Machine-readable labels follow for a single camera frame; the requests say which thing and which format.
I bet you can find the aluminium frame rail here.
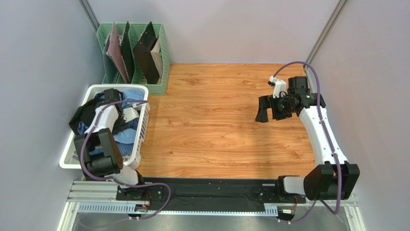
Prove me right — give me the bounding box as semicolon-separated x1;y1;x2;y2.
58;181;365;231

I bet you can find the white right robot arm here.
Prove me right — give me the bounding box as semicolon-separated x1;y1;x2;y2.
255;76;360;201

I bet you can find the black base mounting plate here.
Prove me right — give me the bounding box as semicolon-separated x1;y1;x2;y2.
116;178;306;212

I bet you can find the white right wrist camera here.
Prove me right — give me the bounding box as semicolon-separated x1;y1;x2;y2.
268;76;287;98

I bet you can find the black board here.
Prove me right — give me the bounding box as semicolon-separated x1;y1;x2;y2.
133;22;160;84

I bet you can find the black garment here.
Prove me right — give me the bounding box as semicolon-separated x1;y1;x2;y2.
69;98;103;135

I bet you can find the beige board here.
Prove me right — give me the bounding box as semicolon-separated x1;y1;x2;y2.
151;38;163;78

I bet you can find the blue checkered shirt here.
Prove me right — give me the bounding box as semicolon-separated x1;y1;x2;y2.
78;118;139;156

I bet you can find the dark green board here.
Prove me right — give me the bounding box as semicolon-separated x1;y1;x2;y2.
121;22;135;83

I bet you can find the corner aluminium profile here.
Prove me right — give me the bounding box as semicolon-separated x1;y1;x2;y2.
306;0;349;64
78;0;100;33

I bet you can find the light blue long sleeve shirt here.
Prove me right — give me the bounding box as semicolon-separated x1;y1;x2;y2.
76;89;145;145

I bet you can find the right corner aluminium profile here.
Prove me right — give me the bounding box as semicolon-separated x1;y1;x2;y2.
306;0;349;64

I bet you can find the white plastic laundry basket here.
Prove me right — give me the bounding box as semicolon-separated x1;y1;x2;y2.
59;84;150;169

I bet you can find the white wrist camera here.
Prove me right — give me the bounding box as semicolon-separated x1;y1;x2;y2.
268;76;287;98
123;107;140;123

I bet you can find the left corner aluminium profile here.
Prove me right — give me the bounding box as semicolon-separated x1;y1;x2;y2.
78;0;100;33

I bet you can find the pink board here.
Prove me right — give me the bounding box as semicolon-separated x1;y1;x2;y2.
107;22;129;84

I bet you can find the green plastic file rack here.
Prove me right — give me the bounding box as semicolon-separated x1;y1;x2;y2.
96;22;170;95

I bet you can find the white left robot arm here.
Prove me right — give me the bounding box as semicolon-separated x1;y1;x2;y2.
69;89;145;188

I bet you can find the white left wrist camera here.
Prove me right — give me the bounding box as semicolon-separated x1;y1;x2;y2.
123;107;140;123

